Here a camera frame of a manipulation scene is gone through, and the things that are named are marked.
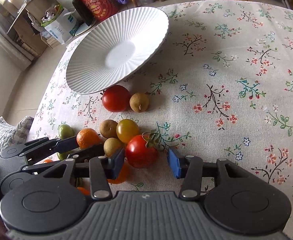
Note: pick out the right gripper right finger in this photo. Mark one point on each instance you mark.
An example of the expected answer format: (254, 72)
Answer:
(189, 168)

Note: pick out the wooden bookshelf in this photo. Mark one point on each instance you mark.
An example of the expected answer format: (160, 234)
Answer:
(20, 22)

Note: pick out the white paper bag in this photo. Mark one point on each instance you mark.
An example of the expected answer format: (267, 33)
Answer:
(62, 26)

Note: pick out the yellow cherry tomato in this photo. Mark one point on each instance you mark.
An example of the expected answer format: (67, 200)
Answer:
(127, 129)

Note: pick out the grey knitted cushion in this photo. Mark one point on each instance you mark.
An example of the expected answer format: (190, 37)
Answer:
(11, 135)

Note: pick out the white ribbed plate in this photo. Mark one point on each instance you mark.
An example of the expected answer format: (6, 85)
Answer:
(116, 48)

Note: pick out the green plum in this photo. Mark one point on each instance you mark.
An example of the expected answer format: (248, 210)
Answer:
(65, 131)
(63, 156)

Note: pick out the orange tangerine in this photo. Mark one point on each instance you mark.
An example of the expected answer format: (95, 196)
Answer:
(87, 138)
(84, 191)

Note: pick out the large red tomato by plate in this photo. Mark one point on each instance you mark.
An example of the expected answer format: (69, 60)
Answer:
(116, 98)

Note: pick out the brown longan by tomato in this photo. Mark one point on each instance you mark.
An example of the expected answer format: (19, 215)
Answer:
(139, 102)

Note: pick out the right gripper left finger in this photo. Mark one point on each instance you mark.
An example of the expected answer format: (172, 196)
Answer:
(101, 169)

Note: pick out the orange oval tomato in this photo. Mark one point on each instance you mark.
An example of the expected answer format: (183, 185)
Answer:
(123, 175)

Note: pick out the floral tablecloth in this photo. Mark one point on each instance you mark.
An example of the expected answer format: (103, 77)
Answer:
(220, 86)

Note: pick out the red snack bucket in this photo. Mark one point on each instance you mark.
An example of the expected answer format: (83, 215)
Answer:
(102, 9)

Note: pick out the small orange tomato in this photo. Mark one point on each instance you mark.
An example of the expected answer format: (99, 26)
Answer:
(47, 161)

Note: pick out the brown longan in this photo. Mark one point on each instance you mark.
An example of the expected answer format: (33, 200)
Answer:
(139, 102)
(111, 145)
(108, 129)

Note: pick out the red tomato with stem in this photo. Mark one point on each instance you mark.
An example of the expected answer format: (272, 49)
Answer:
(142, 150)

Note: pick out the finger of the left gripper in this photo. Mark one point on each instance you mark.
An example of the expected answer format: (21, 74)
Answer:
(81, 156)
(44, 145)

